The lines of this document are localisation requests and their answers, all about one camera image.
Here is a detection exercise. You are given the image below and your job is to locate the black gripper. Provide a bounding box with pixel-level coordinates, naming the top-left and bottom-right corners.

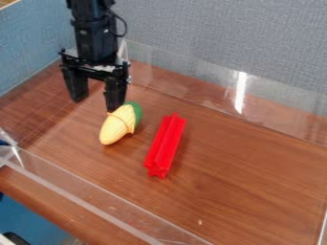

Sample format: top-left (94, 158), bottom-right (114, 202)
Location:
top-left (59, 49), bottom-right (131, 112)

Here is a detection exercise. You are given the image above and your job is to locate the yellow toy corn cob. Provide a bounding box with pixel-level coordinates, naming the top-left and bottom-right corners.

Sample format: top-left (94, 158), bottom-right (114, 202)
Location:
top-left (101, 101), bottom-right (143, 145)

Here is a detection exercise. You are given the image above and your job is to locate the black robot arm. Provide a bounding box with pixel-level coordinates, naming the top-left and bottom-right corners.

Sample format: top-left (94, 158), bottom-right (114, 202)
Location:
top-left (59, 0), bottom-right (131, 112)

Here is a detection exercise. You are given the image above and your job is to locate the red star-shaped plastic block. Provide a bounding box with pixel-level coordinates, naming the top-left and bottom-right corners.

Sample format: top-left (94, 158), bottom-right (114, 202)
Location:
top-left (143, 113), bottom-right (187, 179)

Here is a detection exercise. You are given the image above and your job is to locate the clear acrylic corner bracket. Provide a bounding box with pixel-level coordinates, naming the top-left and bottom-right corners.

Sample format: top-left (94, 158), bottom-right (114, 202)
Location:
top-left (118, 38), bottom-right (130, 62)

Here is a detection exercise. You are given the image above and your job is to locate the black cable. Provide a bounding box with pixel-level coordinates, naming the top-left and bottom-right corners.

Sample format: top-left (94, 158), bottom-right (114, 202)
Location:
top-left (106, 9), bottom-right (130, 38)

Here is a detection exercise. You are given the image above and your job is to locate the clear acrylic left bracket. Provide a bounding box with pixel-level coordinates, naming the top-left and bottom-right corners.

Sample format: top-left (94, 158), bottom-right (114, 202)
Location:
top-left (0, 127), bottom-right (25, 168)

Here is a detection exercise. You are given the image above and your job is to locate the clear acrylic front wall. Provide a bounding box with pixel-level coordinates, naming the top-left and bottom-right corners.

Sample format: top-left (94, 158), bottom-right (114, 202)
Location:
top-left (0, 149), bottom-right (214, 245)

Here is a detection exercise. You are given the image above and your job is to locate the clear acrylic wall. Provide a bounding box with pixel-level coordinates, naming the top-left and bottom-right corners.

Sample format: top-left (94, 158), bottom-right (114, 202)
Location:
top-left (122, 40), bottom-right (327, 147)
top-left (0, 149), bottom-right (214, 245)

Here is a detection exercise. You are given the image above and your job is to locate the clear acrylic back wall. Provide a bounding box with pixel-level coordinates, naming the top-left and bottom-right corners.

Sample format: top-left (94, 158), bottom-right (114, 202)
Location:
top-left (122, 40), bottom-right (327, 147)

